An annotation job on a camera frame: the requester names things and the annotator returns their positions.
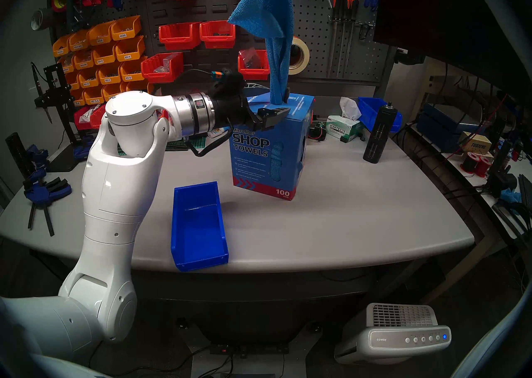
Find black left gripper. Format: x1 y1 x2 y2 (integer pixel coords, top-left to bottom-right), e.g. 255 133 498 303
212 82 291 131

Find blue shop towel box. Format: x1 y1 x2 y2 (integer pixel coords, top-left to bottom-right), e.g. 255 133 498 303
229 92 315 201

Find blue microfiber shop towel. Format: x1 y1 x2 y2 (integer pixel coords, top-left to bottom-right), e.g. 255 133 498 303
227 0 294 105

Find blue plastic storage bin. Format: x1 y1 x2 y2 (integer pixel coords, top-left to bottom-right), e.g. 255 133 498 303
357 97 403 133
171 181 229 272

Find red plastic parts bin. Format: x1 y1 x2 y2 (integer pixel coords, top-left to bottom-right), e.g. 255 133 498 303
238 50 271 80
199 20 236 49
158 23 201 50
74 106 94 130
89 105 108 129
140 52 184 84

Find cream masking tape roll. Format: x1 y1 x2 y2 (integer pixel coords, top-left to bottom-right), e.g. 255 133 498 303
289 36 310 75

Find green cutting mat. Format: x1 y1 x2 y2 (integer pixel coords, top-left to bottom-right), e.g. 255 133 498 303
166 135 207 152

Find green white Kimtech wipes box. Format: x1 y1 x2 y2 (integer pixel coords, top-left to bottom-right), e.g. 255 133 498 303
325 115 365 143

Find white tissue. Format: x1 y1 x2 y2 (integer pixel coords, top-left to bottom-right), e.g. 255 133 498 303
339 97 362 121

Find black perforated pegboard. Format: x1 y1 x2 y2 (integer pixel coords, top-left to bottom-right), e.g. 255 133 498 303
274 0 393 85
48 0 146 103

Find dark blue storage crate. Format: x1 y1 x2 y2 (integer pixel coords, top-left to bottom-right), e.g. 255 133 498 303
417 103 485 153

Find blue bar clamp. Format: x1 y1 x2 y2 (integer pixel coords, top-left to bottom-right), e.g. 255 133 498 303
23 169 72 237
25 144 49 174
74 134 98 161

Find black computer monitor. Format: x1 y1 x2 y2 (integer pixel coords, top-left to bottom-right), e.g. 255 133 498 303
373 0 532 95

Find black metal stand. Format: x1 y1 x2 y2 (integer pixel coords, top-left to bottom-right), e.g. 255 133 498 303
31 62 79 172

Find small cardboard box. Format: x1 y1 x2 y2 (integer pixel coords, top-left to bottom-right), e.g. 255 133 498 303
461 132 493 155

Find white air purifier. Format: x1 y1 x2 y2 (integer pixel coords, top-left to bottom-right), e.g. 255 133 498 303
334 303 452 365

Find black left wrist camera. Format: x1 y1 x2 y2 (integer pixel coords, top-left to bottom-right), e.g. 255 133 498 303
208 69 246 95

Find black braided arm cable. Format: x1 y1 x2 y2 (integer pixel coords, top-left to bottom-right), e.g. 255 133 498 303
183 117 233 157

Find black louvered wall panel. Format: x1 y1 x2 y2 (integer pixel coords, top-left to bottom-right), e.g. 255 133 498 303
143 0 277 87

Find orange handled screwdrivers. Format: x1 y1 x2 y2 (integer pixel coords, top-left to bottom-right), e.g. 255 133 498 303
326 0 342 78
341 0 359 78

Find metal hook rail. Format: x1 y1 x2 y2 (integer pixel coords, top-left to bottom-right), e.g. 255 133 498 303
330 18 377 28

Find grey duct tape roll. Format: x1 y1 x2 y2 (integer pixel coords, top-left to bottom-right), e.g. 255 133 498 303
30 7 54 31

